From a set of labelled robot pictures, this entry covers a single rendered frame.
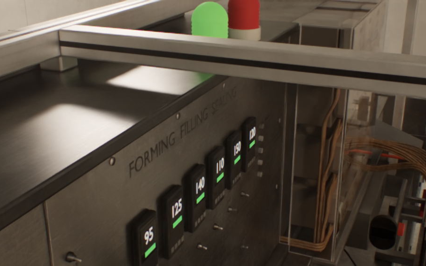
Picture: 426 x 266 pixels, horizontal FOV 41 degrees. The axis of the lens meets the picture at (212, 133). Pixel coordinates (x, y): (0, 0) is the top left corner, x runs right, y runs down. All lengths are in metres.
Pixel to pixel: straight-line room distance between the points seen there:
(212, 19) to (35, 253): 0.47
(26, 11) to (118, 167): 4.07
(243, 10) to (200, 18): 0.15
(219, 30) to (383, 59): 0.31
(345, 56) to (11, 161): 0.38
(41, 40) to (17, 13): 3.81
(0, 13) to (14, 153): 3.93
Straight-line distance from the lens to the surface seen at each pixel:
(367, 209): 1.71
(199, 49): 0.73
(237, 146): 0.98
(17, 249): 0.55
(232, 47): 0.71
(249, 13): 1.02
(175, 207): 0.78
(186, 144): 0.81
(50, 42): 0.83
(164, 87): 0.76
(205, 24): 0.88
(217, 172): 0.91
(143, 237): 0.72
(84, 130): 0.62
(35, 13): 4.77
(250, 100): 1.04
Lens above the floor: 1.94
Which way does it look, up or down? 21 degrees down
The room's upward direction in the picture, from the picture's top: straight up
